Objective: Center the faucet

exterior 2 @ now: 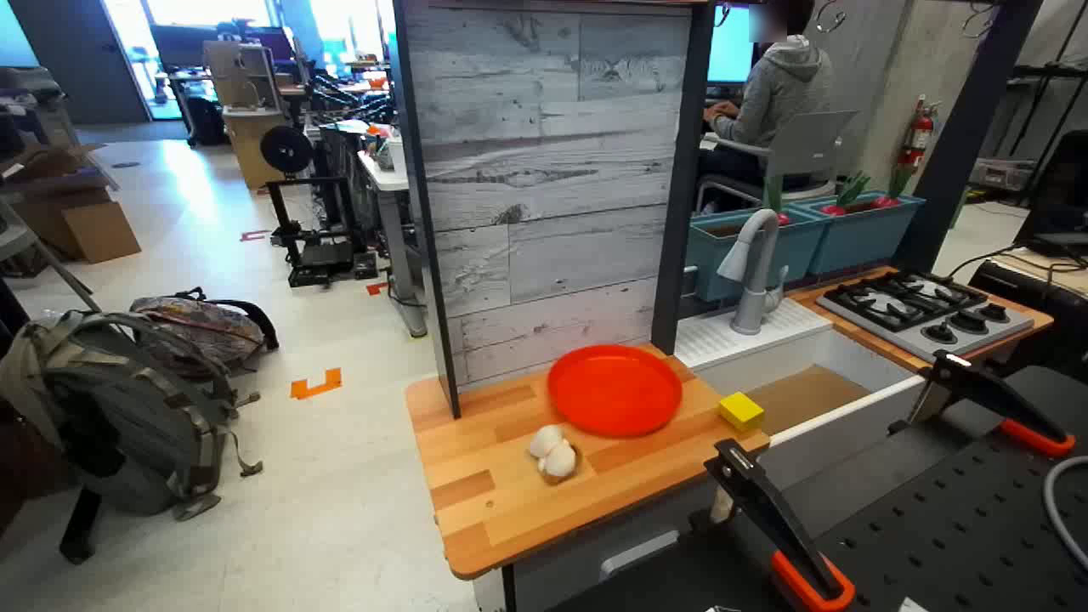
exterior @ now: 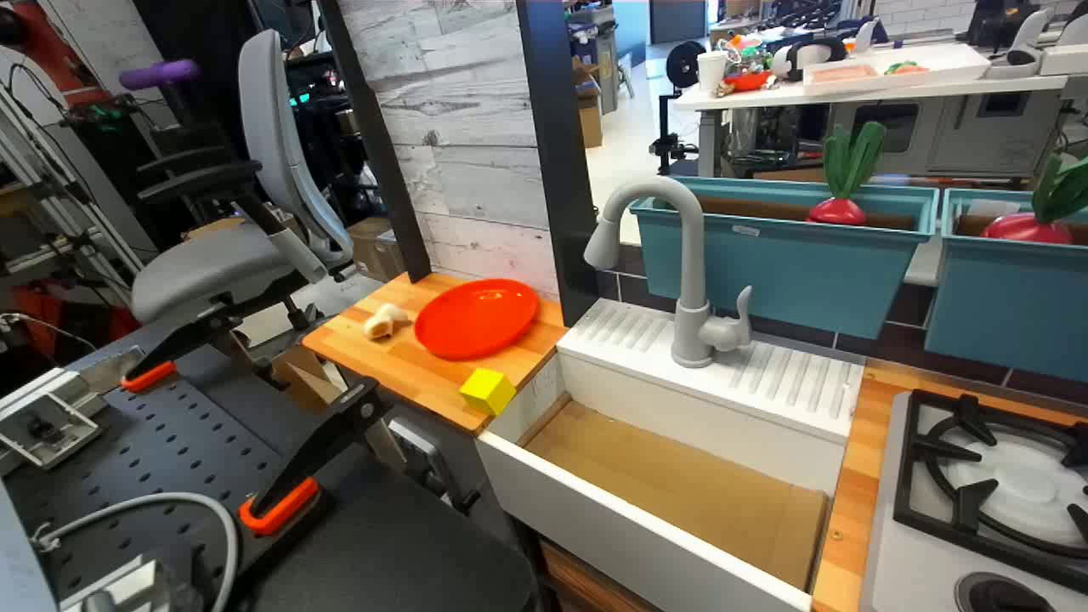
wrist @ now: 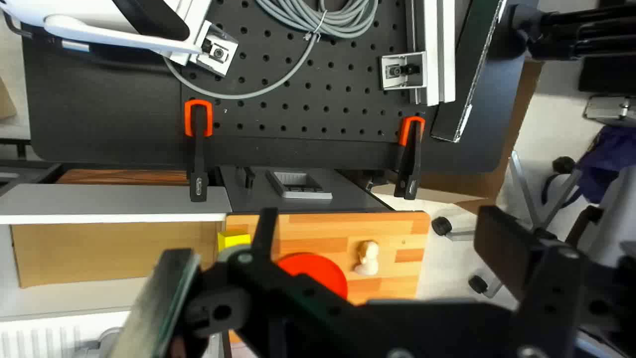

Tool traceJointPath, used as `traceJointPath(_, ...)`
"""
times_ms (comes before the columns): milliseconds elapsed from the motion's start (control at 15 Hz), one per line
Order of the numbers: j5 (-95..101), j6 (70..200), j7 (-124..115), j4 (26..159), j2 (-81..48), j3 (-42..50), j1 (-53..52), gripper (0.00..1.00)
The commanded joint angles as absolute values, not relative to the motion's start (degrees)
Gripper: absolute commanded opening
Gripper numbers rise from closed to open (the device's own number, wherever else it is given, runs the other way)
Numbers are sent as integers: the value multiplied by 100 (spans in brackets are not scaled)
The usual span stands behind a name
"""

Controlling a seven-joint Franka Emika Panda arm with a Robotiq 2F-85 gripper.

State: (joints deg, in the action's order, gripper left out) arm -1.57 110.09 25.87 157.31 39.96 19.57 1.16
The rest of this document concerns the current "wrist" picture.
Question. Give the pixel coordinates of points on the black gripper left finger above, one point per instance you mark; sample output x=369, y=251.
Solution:
x=156, y=305

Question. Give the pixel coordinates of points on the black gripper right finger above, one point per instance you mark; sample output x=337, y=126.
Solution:
x=537, y=271

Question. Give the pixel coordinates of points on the grey office chair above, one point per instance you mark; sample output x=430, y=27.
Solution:
x=569, y=180

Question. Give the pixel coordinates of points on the yellow block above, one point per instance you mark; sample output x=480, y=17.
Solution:
x=235, y=241

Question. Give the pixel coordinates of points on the white sink with wooden bottom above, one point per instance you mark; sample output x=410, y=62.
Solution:
x=100, y=200

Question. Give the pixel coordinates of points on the wooden cutting board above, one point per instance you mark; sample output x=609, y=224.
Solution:
x=390, y=232

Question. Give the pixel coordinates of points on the orange and black clamp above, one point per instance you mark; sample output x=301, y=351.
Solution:
x=200, y=146
x=410, y=156

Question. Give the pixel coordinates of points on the red plate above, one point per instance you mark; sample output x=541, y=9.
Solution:
x=319, y=269

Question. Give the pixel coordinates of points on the beige toy food piece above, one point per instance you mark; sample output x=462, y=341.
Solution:
x=367, y=257

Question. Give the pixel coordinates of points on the black leaning panel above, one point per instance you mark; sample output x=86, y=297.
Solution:
x=474, y=60

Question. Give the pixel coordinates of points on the aluminium profile bar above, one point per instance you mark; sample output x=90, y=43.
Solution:
x=438, y=47

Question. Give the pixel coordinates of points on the black perforated pegboard table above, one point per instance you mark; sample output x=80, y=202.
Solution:
x=319, y=112

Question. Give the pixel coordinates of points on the white plastic device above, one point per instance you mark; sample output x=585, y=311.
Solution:
x=100, y=21

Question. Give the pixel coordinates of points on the grey rectangular frame piece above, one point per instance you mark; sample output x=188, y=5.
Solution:
x=299, y=186

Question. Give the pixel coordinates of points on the silver corner bracket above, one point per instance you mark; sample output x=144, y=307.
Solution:
x=400, y=70
x=215, y=49

